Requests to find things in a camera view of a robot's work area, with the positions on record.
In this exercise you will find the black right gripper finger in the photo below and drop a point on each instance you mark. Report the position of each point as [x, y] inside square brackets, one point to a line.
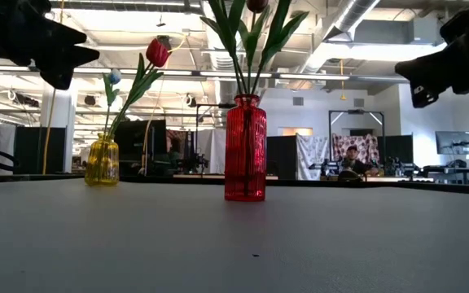
[434, 73]
[460, 32]

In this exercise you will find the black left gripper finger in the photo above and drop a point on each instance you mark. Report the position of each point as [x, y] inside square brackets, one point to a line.
[59, 32]
[67, 61]

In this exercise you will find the white artificial tulip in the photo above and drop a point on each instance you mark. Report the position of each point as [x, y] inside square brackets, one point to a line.
[115, 76]

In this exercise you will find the yellow ribbed glass vase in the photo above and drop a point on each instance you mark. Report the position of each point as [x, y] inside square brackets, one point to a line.
[102, 163]

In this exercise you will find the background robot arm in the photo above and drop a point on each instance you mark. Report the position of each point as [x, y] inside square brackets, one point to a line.
[324, 167]

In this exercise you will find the red ribbed glass vase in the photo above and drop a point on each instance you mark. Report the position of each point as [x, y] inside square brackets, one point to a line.
[245, 154]

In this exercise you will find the dark computer monitor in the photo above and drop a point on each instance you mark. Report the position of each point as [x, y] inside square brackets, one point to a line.
[453, 142]

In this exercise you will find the black partition panel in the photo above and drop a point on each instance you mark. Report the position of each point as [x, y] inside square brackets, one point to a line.
[39, 148]
[399, 142]
[138, 140]
[281, 156]

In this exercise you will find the floral patterned cloth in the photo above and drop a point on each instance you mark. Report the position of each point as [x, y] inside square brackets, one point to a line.
[366, 140]

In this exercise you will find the dark office desk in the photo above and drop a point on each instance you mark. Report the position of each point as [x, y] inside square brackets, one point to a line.
[450, 170]

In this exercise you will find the black ceiling fixture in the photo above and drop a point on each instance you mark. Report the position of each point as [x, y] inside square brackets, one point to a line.
[165, 40]

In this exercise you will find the person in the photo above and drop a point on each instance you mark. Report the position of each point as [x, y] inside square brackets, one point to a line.
[352, 156]

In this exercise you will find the white patterned cloth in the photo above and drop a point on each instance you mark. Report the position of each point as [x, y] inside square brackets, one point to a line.
[309, 154]

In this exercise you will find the black pipe frame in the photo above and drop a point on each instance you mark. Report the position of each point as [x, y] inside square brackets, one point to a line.
[356, 110]

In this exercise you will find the silver ribbed air duct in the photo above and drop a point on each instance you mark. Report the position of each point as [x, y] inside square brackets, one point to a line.
[352, 14]
[222, 85]

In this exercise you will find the long ceiling light rail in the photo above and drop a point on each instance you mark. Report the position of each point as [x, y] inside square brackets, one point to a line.
[177, 73]

